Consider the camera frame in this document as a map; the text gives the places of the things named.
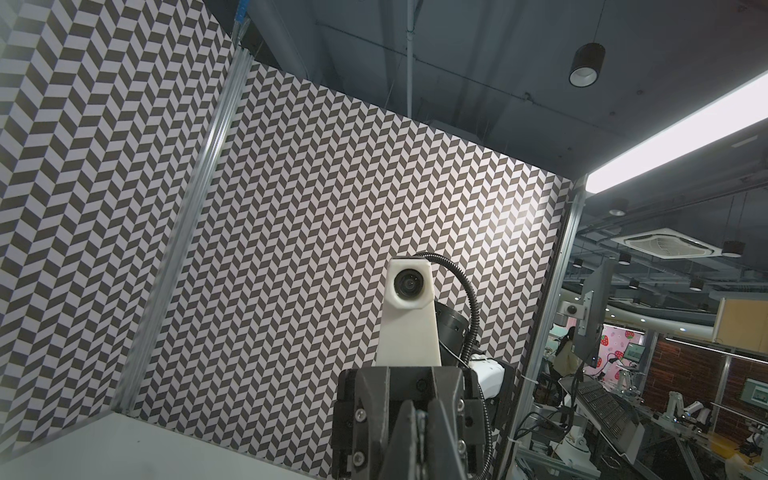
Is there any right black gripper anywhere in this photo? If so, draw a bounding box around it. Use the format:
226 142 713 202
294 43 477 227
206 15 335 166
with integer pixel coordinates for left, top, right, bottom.
331 366 486 479

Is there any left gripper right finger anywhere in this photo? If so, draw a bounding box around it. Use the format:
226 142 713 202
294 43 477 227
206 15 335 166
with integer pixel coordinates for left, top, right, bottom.
426 399 466 480

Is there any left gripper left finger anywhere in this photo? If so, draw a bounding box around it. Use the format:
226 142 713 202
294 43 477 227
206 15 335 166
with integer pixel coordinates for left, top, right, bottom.
379 400 420 480

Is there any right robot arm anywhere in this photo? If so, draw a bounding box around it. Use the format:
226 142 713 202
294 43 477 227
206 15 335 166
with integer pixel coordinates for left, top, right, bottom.
331 252 514 479

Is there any ceiling air conditioner vent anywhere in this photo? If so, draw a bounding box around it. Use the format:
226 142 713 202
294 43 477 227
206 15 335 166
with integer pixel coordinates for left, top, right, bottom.
612 228 722 260

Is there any black pendant lamp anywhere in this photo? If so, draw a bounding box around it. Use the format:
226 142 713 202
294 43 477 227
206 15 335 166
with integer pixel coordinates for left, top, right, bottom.
569 42 606 88

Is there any ceiling light strip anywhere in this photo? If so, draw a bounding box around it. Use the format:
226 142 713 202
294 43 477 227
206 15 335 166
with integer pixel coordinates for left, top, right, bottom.
585 73 767 194

